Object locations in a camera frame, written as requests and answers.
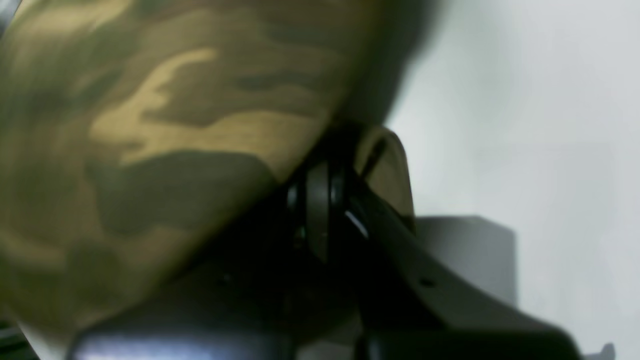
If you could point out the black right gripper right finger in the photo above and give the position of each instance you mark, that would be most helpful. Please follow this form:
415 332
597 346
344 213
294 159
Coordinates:
411 306

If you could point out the camouflage T-shirt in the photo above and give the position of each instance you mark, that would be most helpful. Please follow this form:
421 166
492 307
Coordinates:
134 131

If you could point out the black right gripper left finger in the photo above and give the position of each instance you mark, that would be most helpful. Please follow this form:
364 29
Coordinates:
259 292

